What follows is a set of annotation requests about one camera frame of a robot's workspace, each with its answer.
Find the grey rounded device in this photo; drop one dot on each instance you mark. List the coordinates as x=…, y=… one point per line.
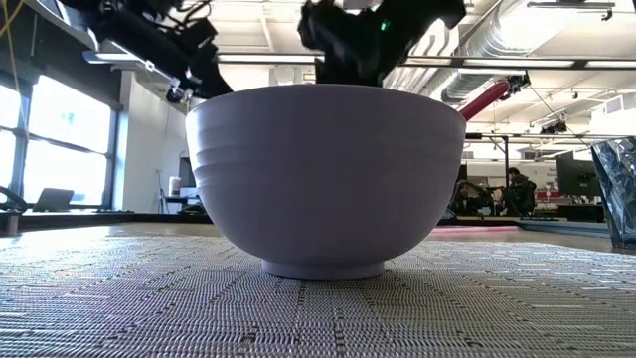
x=448, y=215

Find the black overhead frame bar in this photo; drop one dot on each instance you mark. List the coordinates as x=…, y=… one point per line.
x=522, y=62

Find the person in dark jacket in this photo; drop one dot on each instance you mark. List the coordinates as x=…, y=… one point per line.
x=519, y=196

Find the white ribbed bowl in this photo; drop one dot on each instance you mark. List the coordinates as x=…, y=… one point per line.
x=325, y=184

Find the blue-grey flat tray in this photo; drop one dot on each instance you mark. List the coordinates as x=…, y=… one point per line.
x=561, y=226

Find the large dark computer monitor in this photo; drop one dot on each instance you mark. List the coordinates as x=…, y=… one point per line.
x=576, y=174

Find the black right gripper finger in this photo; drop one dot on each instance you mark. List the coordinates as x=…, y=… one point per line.
x=323, y=25
x=353, y=72

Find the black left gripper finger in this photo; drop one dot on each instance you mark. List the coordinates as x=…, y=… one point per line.
x=213, y=74

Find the black curved table-edge fixture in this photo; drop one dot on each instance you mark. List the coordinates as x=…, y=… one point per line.
x=12, y=204

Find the grey woven placemat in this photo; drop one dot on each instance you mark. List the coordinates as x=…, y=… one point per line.
x=318, y=313

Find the open laptop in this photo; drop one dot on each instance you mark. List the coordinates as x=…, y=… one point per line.
x=53, y=199

